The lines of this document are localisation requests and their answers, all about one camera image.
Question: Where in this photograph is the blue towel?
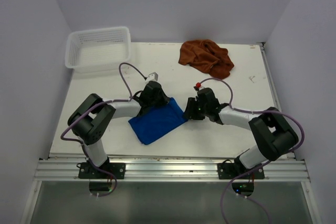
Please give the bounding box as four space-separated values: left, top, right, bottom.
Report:
128 98 187 145

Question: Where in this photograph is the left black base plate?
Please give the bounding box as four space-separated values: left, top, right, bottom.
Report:
76 162 126 179

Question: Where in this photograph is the aluminium mounting rail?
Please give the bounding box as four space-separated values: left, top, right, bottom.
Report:
34 155 310 182

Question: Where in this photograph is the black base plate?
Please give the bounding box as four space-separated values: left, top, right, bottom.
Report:
217 159 265 180
76 162 126 179

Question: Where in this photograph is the brown towel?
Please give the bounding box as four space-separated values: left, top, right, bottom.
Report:
178 39 234 80

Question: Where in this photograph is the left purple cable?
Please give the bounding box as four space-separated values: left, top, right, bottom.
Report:
60 62 150 151

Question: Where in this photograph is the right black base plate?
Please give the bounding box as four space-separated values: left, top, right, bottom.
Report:
217 159 265 180

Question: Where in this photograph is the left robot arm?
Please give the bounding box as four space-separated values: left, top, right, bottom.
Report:
61 81 170 178

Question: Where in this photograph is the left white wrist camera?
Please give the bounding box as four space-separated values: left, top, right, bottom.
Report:
145 72 159 83

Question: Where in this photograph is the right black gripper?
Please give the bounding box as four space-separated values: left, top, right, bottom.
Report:
182 97 209 121

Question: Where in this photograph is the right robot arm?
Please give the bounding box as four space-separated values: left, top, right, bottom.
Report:
183 83 299 178

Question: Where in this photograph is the white plastic basket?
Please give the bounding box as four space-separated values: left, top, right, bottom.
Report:
65 26 131 73

